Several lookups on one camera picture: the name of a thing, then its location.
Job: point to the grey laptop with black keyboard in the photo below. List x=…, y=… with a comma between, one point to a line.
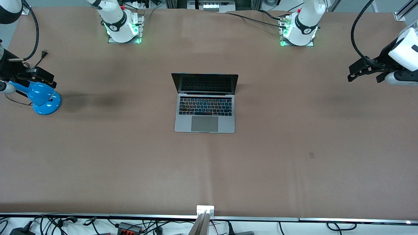
x=204, y=124

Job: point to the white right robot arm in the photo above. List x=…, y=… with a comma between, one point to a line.
x=117, y=23

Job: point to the brown table cover mat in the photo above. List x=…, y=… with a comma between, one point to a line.
x=294, y=130

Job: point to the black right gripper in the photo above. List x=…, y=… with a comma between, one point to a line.
x=7, y=69

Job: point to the aluminium camera mount profile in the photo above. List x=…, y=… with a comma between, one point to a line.
x=202, y=222

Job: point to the blue desk lamp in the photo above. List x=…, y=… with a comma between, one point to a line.
x=42, y=98

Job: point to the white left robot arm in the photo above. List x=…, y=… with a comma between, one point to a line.
x=303, y=23

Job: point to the aluminium frame profile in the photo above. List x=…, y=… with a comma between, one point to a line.
x=403, y=13
x=26, y=11

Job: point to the black power adapter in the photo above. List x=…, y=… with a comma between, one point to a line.
x=21, y=231

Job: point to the black and red connector box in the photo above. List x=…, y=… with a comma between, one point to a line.
x=129, y=227

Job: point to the metal table edge rail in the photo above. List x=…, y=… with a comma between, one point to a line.
x=98, y=215

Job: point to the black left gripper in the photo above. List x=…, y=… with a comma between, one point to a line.
x=384, y=58

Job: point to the grey power strip box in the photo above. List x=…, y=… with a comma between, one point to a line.
x=210, y=6

